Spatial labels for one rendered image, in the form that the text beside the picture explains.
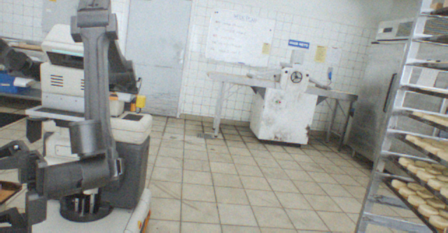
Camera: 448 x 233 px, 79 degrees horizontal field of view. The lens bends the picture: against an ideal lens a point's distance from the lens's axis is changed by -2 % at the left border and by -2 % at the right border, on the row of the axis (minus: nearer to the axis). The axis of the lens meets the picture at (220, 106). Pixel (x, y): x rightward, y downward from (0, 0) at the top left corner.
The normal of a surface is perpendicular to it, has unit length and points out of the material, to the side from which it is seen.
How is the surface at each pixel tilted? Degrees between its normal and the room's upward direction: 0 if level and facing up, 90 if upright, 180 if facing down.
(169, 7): 90
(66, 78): 98
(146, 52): 90
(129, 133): 90
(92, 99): 56
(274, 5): 90
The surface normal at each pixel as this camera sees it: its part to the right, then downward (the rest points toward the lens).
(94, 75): 0.14, -0.37
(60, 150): 0.02, 0.33
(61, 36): 0.14, -0.58
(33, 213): 0.73, 0.25
